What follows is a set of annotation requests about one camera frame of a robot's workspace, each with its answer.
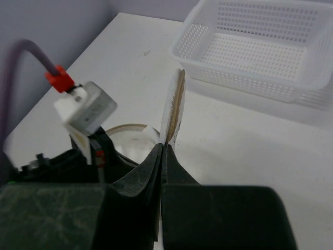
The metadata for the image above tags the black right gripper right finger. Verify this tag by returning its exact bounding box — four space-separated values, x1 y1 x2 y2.
161 145 297 249

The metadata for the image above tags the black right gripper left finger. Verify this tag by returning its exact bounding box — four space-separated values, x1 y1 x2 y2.
1 144 163 249

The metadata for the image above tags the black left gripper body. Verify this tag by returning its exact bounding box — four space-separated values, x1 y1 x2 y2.
15 128 138 183

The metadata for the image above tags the white perforated plastic basket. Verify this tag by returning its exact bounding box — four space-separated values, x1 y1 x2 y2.
169 1 332 103

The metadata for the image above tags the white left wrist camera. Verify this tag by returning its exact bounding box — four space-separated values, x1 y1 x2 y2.
45 66 118 165

